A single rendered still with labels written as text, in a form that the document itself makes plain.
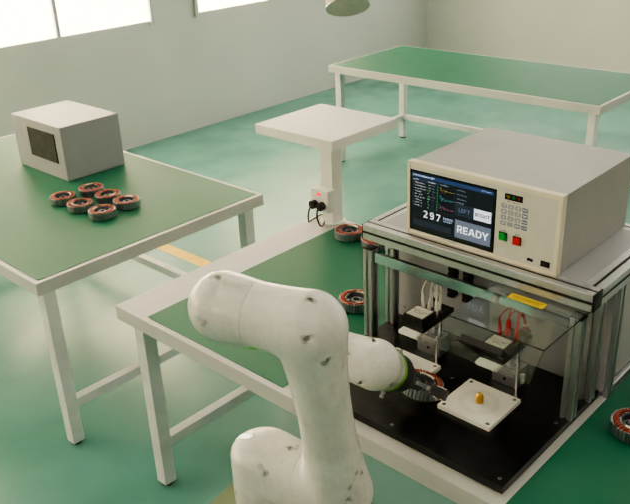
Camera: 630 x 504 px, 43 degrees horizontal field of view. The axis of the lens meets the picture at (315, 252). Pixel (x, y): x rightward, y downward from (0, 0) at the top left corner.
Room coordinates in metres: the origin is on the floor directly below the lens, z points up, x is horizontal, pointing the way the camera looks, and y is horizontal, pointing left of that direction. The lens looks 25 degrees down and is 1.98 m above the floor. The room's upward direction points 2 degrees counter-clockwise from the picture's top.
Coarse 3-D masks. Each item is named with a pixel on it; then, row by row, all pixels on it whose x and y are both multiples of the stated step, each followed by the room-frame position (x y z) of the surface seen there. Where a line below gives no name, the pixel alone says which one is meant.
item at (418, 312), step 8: (408, 312) 1.87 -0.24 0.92; (416, 312) 1.86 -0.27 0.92; (424, 312) 1.86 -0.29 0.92; (432, 312) 1.86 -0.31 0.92; (440, 312) 1.90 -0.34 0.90; (448, 312) 1.90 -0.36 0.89; (408, 320) 1.85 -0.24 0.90; (416, 320) 1.83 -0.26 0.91; (424, 320) 1.83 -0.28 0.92; (432, 320) 1.85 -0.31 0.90; (440, 320) 1.88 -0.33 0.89; (400, 328) 1.85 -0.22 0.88; (408, 328) 1.85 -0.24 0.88; (416, 328) 1.83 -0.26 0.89; (424, 328) 1.82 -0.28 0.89; (432, 328) 1.91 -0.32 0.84; (440, 328) 1.89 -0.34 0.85; (408, 336) 1.82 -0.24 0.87; (416, 336) 1.81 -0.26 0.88
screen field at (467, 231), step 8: (456, 224) 1.85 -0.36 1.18; (464, 224) 1.84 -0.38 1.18; (472, 224) 1.82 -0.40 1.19; (456, 232) 1.85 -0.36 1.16; (464, 232) 1.84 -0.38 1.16; (472, 232) 1.82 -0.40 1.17; (480, 232) 1.80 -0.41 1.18; (488, 232) 1.79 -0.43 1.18; (472, 240) 1.82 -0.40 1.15; (480, 240) 1.80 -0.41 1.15; (488, 240) 1.79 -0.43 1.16
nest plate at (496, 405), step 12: (468, 384) 1.72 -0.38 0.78; (480, 384) 1.72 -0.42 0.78; (456, 396) 1.67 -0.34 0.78; (468, 396) 1.67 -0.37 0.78; (492, 396) 1.66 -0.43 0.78; (504, 396) 1.66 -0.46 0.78; (444, 408) 1.62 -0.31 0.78; (456, 408) 1.62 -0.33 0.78; (468, 408) 1.62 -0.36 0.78; (480, 408) 1.61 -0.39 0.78; (492, 408) 1.61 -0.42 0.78; (504, 408) 1.61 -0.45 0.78; (468, 420) 1.58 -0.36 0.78; (480, 420) 1.57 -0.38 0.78; (492, 420) 1.56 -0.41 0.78
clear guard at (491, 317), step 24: (504, 288) 1.71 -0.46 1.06; (456, 312) 1.60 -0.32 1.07; (480, 312) 1.60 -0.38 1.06; (504, 312) 1.59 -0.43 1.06; (528, 312) 1.59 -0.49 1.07; (552, 312) 1.58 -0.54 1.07; (576, 312) 1.58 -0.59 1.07; (456, 336) 1.54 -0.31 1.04; (480, 336) 1.52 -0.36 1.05; (504, 336) 1.49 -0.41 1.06; (528, 336) 1.48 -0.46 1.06; (552, 336) 1.48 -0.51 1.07; (480, 360) 1.47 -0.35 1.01; (528, 360) 1.43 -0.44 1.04; (528, 384) 1.39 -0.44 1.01
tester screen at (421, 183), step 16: (416, 176) 1.94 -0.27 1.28; (416, 192) 1.94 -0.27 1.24; (432, 192) 1.91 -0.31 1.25; (448, 192) 1.87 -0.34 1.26; (464, 192) 1.84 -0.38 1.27; (480, 192) 1.81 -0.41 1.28; (416, 208) 1.94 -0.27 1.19; (432, 208) 1.90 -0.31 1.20; (448, 208) 1.87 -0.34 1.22; (480, 208) 1.81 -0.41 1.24; (416, 224) 1.94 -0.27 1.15; (448, 224) 1.87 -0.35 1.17; (480, 224) 1.80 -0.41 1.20; (464, 240) 1.83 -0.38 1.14
